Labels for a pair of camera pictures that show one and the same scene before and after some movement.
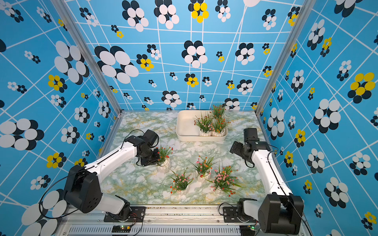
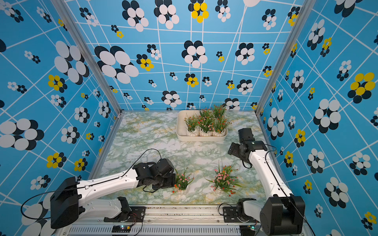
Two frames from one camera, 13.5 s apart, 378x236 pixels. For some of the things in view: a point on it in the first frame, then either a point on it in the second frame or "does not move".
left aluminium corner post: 66,10 does not move
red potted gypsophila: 164,163 to 191,124
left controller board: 121,228 does not move
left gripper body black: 152,157 to 169,181
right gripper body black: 239,149 does not move
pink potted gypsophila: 203,167 to 205,113
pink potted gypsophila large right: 224,181 does not move
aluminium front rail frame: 160,220 does not move
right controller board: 248,230 does not move
